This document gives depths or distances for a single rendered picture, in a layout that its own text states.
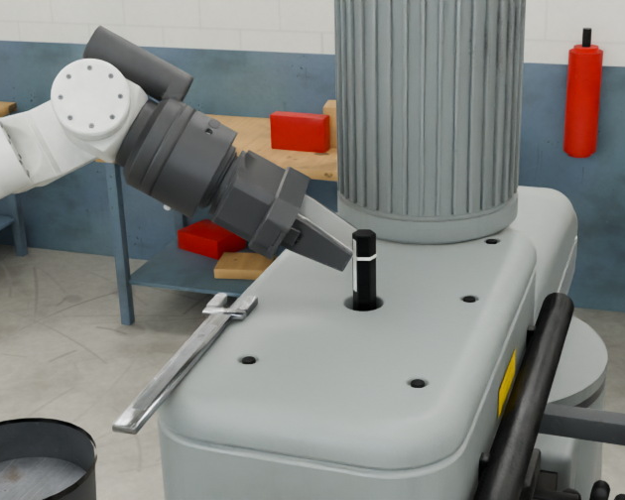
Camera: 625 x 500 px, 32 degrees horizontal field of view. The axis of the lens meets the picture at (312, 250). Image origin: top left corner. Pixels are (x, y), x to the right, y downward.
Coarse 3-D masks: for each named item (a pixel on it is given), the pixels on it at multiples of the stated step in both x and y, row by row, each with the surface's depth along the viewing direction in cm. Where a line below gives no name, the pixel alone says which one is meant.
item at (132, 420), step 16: (208, 304) 101; (224, 304) 103; (240, 304) 101; (256, 304) 102; (208, 320) 98; (224, 320) 98; (240, 320) 99; (192, 336) 95; (208, 336) 95; (192, 352) 92; (176, 368) 90; (160, 384) 87; (176, 384) 88; (144, 400) 85; (160, 400) 85; (128, 416) 83; (144, 416) 83; (128, 432) 82
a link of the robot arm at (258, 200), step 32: (192, 128) 95; (224, 128) 97; (192, 160) 95; (224, 160) 97; (256, 160) 100; (160, 192) 96; (192, 192) 95; (224, 192) 96; (256, 192) 95; (288, 192) 97; (224, 224) 96; (256, 224) 96; (288, 224) 94
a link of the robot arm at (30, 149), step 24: (0, 120) 98; (24, 120) 100; (48, 120) 101; (0, 144) 94; (24, 144) 100; (48, 144) 101; (72, 144) 101; (0, 168) 94; (24, 168) 97; (48, 168) 100; (72, 168) 101
